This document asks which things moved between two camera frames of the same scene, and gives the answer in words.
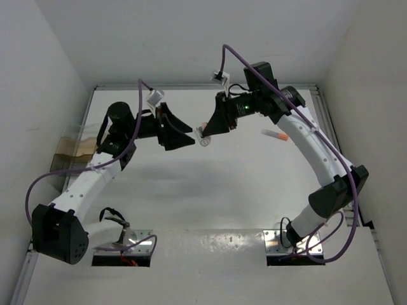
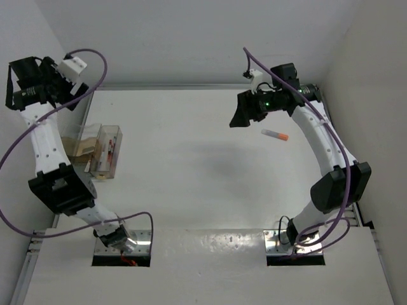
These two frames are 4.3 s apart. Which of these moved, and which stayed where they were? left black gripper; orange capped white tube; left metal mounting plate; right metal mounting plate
Moved: left black gripper
Stayed: right metal mounting plate; orange capped white tube; left metal mounting plate
